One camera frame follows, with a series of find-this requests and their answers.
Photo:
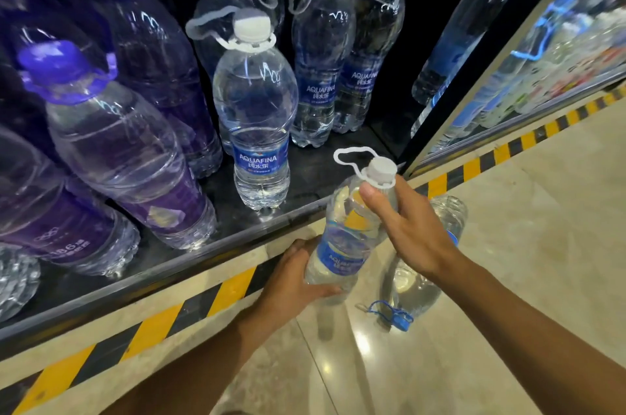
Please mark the person's right hand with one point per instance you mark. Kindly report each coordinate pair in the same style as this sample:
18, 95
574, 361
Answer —
420, 234

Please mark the person's left hand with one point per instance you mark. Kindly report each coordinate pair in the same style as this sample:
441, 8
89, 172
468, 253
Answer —
288, 287

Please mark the blue-cap large water bottle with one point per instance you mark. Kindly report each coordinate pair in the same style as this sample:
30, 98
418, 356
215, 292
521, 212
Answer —
411, 290

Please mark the black opposite shelf unit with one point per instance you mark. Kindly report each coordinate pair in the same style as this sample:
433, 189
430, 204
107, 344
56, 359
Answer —
146, 278

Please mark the white-cap Aquafina large bottle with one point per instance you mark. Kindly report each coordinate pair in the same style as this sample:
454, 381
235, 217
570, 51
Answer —
254, 101

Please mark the person's left forearm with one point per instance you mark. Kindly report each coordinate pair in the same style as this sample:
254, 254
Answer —
195, 370

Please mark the person's right forearm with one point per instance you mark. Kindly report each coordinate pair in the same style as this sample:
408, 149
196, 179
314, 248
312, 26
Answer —
538, 331

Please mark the large blue cap water bottle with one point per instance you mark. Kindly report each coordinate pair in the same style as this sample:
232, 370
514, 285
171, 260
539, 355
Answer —
494, 92
455, 53

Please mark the cluster of blue label large bottles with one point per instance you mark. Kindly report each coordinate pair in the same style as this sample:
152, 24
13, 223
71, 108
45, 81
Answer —
323, 53

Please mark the row of pale label large drinks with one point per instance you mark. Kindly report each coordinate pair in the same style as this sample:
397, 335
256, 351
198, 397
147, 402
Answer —
587, 57

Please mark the row of small red cap bottles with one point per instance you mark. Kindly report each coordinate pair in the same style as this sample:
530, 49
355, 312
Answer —
17, 282

